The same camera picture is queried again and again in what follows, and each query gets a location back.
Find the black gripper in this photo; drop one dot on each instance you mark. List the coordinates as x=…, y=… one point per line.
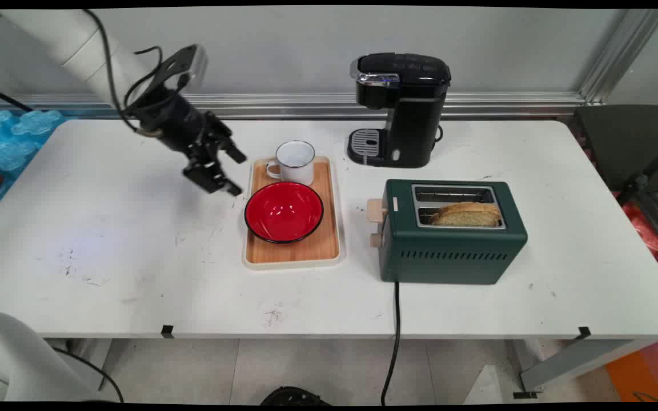
x=172, y=120

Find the beige toaster lever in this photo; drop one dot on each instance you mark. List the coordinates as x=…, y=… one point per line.
x=374, y=210

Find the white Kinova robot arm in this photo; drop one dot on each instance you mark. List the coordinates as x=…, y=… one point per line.
x=66, y=45

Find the white robot base link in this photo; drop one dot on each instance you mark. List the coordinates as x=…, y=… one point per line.
x=15, y=359

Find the white enamel mug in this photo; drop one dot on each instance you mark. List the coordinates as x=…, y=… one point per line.
x=296, y=162

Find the red bowl with black rim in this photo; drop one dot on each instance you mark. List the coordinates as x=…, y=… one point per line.
x=283, y=212

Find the wooden tray with cream rim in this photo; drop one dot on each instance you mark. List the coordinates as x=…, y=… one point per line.
x=323, y=240

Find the beige toaster knob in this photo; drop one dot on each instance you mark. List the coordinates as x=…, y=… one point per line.
x=376, y=240

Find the black table edge clip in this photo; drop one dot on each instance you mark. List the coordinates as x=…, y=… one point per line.
x=167, y=330
x=584, y=332

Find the black pod coffee maker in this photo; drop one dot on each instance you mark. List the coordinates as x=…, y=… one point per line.
x=414, y=108

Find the blue bubble wrap sheet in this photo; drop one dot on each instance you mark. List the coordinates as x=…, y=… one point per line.
x=12, y=142

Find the dark green two-slot toaster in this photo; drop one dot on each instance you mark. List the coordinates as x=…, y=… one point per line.
x=449, y=254

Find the black round floor object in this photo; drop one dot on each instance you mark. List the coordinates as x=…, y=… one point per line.
x=295, y=397

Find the toasted bread slice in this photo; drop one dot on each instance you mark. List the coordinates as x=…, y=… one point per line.
x=469, y=214

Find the grey table leg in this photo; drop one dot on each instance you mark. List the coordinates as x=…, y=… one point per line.
x=580, y=365

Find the red plastic bag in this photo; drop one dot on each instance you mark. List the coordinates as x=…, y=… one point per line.
x=646, y=231

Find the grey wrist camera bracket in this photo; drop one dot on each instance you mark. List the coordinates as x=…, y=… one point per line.
x=187, y=65

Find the horizontal aluminium frame rail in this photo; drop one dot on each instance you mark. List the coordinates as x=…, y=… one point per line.
x=306, y=105

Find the slanted aluminium frame post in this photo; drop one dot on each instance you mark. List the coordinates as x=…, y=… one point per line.
x=620, y=57

